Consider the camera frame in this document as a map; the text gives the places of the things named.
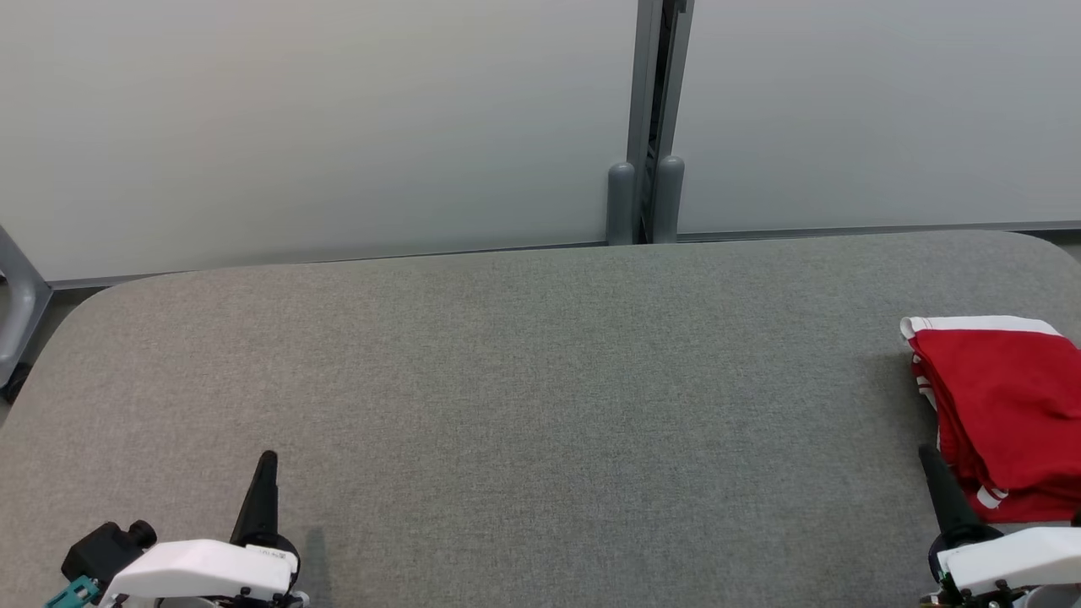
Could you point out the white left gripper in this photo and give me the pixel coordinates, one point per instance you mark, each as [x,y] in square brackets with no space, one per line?
[194,570]

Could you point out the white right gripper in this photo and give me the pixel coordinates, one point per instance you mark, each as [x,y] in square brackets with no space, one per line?
[1013,561]

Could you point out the red Bulls 23 jersey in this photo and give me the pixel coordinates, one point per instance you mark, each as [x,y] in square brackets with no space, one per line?
[1039,511]

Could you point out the red shorts with white stripes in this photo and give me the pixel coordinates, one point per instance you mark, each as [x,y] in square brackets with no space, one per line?
[1005,397]

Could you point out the black caster wheel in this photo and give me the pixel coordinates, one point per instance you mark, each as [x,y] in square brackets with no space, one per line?
[13,384]

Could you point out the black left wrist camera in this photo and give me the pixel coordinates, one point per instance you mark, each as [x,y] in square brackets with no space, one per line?
[97,549]

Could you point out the teal left camera connector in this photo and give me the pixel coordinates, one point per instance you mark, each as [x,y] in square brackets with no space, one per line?
[74,593]

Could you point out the grey partition bottom rail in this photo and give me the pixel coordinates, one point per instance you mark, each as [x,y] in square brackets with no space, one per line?
[253,268]
[844,231]

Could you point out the grey partition end post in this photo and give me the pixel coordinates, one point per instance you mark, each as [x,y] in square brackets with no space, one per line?
[21,321]

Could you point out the grey partition post with rounded foot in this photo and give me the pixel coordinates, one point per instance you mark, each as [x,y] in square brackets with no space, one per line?
[670,203]
[621,207]

